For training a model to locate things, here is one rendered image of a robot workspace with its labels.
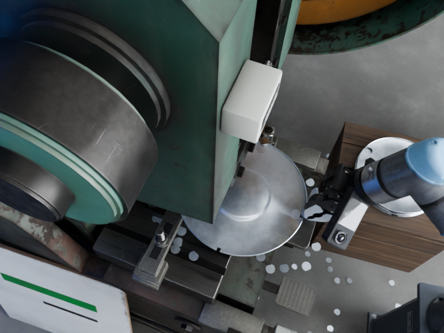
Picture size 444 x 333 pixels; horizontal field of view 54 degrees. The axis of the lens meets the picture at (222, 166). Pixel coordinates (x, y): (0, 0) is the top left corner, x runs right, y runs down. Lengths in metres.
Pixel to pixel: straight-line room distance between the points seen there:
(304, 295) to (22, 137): 1.34
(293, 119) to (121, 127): 1.76
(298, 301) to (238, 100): 1.21
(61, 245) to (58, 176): 0.71
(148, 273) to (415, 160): 0.57
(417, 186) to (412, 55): 1.82
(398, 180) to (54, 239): 0.72
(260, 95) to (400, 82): 1.97
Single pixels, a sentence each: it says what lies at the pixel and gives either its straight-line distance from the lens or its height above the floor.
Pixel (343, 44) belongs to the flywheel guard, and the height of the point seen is 0.99.
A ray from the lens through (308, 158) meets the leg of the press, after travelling 1.22.
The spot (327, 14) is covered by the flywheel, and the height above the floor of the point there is 1.04.
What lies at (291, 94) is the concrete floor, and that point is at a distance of 2.16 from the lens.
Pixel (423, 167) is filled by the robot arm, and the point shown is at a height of 1.11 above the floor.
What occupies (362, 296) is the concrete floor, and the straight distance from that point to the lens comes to 1.81.
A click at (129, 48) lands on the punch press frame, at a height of 1.39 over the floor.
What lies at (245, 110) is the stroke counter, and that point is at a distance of 0.42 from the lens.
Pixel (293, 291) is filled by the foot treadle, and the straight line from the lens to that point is 1.57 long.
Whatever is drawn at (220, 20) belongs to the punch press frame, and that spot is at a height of 1.44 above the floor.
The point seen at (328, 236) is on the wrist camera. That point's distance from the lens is 0.82.
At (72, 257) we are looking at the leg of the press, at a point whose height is 0.65.
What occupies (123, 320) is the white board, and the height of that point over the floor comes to 0.38.
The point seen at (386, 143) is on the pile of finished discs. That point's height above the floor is 0.38.
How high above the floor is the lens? 1.67
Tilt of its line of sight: 61 degrees down
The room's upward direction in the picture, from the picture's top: 4 degrees clockwise
